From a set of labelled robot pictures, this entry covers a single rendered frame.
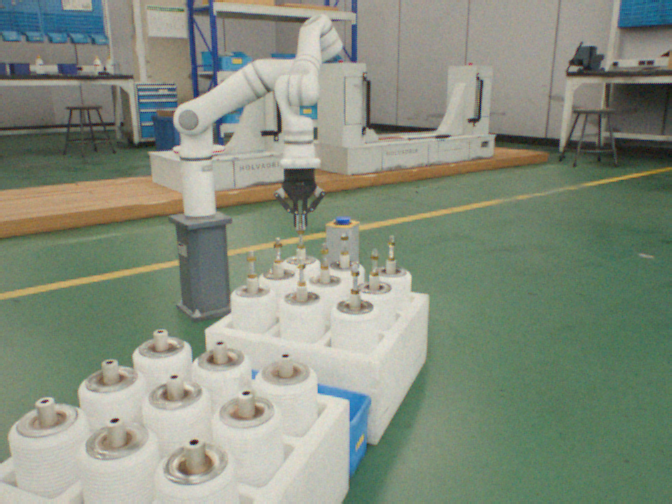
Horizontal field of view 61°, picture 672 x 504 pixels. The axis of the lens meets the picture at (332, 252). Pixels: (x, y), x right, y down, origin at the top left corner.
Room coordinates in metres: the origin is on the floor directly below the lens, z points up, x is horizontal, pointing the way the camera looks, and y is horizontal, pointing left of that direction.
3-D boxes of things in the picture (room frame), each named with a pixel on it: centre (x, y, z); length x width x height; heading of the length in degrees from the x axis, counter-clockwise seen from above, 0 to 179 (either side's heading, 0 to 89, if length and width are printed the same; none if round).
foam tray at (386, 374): (1.22, 0.02, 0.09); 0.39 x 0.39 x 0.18; 67
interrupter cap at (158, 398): (0.73, 0.23, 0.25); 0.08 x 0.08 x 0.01
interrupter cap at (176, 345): (0.88, 0.29, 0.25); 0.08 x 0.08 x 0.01
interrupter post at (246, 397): (0.69, 0.12, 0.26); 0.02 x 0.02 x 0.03
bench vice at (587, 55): (5.19, -2.20, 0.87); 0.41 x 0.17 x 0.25; 126
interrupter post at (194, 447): (0.58, 0.16, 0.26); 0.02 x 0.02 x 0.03
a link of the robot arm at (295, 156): (1.35, 0.08, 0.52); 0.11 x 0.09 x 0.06; 6
